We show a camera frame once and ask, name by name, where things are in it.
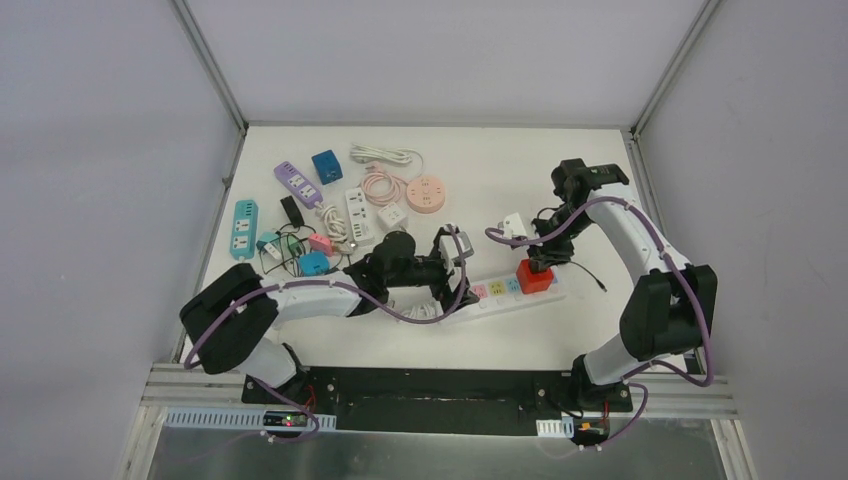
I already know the white long power strip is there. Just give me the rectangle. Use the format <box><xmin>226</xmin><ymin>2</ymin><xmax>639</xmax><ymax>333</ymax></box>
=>
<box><xmin>439</xmin><ymin>267</ymin><xmax>566</xmax><ymax>325</ymax></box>

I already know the black cable right side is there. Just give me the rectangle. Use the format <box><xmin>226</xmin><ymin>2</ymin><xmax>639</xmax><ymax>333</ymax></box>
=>
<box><xmin>569</xmin><ymin>259</ymin><xmax>608</xmax><ymax>294</ymax></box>

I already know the light blue plug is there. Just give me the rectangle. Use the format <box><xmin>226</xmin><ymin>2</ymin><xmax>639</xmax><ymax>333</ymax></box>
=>
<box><xmin>297</xmin><ymin>251</ymin><xmax>331</xmax><ymax>276</ymax></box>

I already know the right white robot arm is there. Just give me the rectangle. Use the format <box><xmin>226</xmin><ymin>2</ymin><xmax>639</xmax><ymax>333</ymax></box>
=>
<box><xmin>528</xmin><ymin>159</ymin><xmax>718</xmax><ymax>410</ymax></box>

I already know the black charger brick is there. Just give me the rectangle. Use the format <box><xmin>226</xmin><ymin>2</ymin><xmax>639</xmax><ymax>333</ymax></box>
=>
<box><xmin>280</xmin><ymin>195</ymin><xmax>306</xmax><ymax>228</ymax></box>

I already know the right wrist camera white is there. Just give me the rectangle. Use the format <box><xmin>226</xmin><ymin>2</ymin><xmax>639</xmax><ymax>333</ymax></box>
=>
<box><xmin>497</xmin><ymin>212</ymin><xmax>529</xmax><ymax>240</ymax></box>

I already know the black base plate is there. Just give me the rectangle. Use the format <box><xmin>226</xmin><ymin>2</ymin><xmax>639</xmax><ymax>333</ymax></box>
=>
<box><xmin>278</xmin><ymin>366</ymin><xmax>634</xmax><ymax>436</ymax></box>

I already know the dark blue cube adapter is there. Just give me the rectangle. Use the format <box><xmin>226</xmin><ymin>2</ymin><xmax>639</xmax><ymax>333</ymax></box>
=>
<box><xmin>311</xmin><ymin>150</ymin><xmax>344</xmax><ymax>185</ymax></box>

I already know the black thin cable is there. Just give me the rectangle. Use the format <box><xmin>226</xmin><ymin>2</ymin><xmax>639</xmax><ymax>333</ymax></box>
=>
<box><xmin>258</xmin><ymin>223</ymin><xmax>313</xmax><ymax>280</ymax></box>

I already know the pink round power strip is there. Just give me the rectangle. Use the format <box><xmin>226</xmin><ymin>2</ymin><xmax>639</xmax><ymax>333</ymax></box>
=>
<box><xmin>405</xmin><ymin>175</ymin><xmax>446</xmax><ymax>214</ymax></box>

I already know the white multi-plug adapter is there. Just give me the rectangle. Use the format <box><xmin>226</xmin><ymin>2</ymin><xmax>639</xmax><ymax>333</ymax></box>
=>
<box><xmin>263</xmin><ymin>243</ymin><xmax>282</xmax><ymax>260</ymax></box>

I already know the teal power strip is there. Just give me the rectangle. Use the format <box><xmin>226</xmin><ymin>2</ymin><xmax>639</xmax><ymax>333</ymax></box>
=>
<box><xmin>229</xmin><ymin>200</ymin><xmax>259</xmax><ymax>261</ymax></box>

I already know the red plug adapter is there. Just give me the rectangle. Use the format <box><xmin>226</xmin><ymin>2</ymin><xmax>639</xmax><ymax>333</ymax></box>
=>
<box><xmin>516</xmin><ymin>259</ymin><xmax>555</xmax><ymax>295</ymax></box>

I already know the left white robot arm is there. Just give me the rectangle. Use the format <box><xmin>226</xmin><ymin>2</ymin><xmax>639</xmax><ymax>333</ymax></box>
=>
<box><xmin>179</xmin><ymin>224</ymin><xmax>479</xmax><ymax>405</ymax></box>

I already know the purple power strip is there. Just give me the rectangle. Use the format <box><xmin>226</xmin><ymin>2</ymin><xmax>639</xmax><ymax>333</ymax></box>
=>
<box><xmin>273</xmin><ymin>161</ymin><xmax>324</xmax><ymax>209</ymax></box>

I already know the teal charger block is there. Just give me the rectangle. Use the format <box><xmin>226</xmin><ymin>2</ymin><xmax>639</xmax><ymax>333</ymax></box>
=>
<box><xmin>256</xmin><ymin>231</ymin><xmax>280</xmax><ymax>251</ymax></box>

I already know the white cube adapter orange sticker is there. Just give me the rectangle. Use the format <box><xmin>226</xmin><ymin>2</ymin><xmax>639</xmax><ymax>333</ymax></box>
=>
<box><xmin>377</xmin><ymin>202</ymin><xmax>408</xmax><ymax>232</ymax></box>

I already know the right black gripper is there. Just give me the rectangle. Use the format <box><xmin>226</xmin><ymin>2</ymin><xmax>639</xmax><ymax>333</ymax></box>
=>
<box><xmin>523</xmin><ymin>205</ymin><xmax>594</xmax><ymax>270</ymax></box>

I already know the green USB charger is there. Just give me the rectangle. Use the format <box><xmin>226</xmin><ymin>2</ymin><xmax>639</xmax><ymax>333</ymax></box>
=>
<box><xmin>281</xmin><ymin>235</ymin><xmax>306</xmax><ymax>258</ymax></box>

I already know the pink plug adapter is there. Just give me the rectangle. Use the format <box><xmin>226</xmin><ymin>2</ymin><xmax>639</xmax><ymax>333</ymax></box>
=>
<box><xmin>307</xmin><ymin>233</ymin><xmax>335</xmax><ymax>257</ymax></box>

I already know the pink cable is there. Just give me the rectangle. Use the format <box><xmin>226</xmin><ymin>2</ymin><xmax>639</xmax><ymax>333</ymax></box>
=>
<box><xmin>358</xmin><ymin>160</ymin><xmax>409</xmax><ymax>208</ymax></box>

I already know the white USB power strip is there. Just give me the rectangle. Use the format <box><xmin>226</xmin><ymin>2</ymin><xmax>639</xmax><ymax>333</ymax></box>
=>
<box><xmin>344</xmin><ymin>187</ymin><xmax>376</xmax><ymax>247</ymax></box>

